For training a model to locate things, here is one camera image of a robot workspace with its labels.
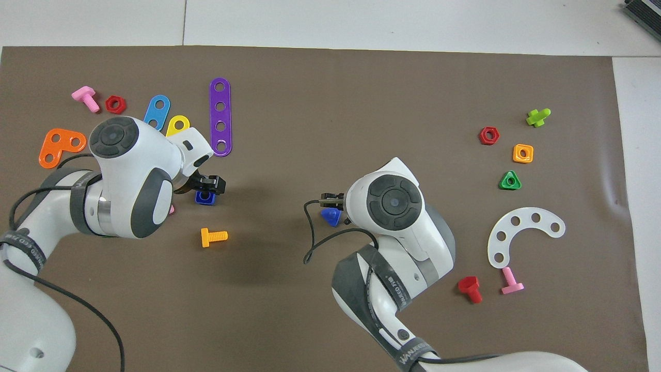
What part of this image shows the yellow three-hole strip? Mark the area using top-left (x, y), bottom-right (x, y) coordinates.
top-left (165, 115), bottom-right (191, 138)

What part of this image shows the blue two-hole strip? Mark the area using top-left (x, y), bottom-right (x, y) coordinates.
top-left (144, 95), bottom-right (171, 131)

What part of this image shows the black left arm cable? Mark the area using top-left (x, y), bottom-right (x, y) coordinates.
top-left (0, 152), bottom-right (126, 372)

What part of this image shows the brown table mat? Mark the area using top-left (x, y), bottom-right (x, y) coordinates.
top-left (0, 45), bottom-right (649, 372)

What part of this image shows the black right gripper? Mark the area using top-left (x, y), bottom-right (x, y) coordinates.
top-left (320, 192), bottom-right (353, 226)

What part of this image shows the red plastic bolt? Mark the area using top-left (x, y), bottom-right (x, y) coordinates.
top-left (458, 276), bottom-right (483, 304)

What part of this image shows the purple four-hole strip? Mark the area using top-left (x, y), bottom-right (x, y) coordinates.
top-left (209, 77), bottom-right (232, 157)

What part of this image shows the lime green plastic bolt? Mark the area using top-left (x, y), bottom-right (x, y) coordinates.
top-left (526, 108), bottom-right (552, 128)

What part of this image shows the orange-yellow plastic bolt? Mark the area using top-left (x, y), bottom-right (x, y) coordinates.
top-left (201, 228), bottom-right (228, 248)

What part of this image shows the dark ribbed electronic device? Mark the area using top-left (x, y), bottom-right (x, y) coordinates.
top-left (622, 0), bottom-right (661, 29)

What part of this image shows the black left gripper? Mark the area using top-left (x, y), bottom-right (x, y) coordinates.
top-left (176, 169), bottom-right (227, 196)

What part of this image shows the white curved perforated plate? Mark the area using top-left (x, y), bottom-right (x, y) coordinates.
top-left (487, 207), bottom-right (566, 269)

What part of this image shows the pink plastic bolt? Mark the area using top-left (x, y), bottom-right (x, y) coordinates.
top-left (71, 86), bottom-right (100, 113)
top-left (500, 267), bottom-right (525, 296)

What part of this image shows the orange L-shaped plate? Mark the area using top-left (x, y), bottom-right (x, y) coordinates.
top-left (39, 128), bottom-right (87, 169)

